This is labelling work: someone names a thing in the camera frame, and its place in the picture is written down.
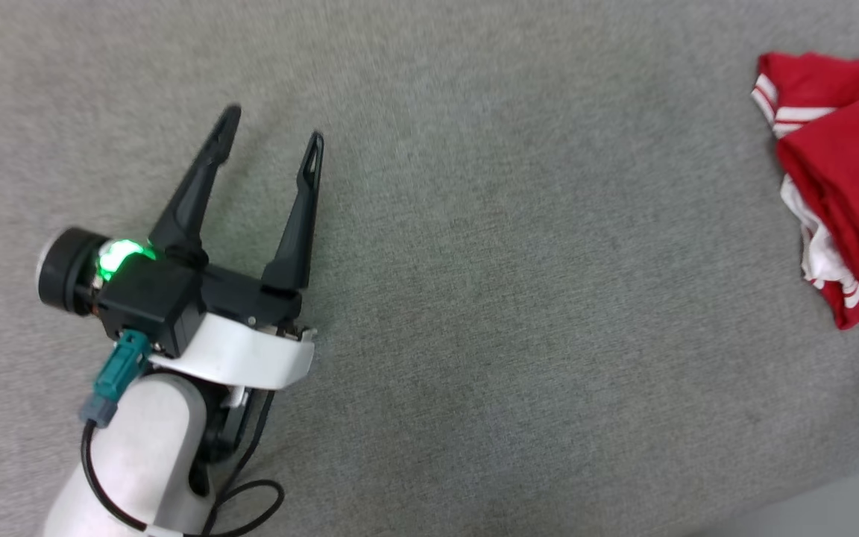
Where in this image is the teal cable connector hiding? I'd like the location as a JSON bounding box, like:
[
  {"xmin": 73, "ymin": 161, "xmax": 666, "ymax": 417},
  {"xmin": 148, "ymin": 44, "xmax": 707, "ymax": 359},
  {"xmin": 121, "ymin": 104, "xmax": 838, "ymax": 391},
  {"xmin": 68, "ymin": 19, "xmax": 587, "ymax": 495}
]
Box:
[{"xmin": 79, "ymin": 331, "xmax": 151, "ymax": 430}]

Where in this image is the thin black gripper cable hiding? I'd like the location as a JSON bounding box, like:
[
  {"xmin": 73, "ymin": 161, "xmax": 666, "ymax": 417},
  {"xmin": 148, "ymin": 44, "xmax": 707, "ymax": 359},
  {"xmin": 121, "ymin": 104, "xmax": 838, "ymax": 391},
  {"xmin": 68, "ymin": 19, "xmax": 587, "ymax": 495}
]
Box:
[{"xmin": 202, "ymin": 388, "xmax": 286, "ymax": 537}]

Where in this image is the left gripper with white band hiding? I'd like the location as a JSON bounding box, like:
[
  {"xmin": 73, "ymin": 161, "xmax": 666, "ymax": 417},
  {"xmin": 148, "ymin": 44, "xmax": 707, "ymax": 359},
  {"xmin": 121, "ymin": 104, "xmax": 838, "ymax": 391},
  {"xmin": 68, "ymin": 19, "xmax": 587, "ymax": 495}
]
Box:
[{"xmin": 37, "ymin": 104, "xmax": 325, "ymax": 391}]

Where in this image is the red garment with white stripes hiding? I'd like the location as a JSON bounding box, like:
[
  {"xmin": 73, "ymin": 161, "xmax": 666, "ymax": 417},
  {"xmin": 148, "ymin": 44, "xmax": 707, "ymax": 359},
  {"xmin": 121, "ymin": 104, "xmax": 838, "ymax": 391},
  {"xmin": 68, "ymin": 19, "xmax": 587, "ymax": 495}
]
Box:
[{"xmin": 752, "ymin": 51, "xmax": 859, "ymax": 330}]

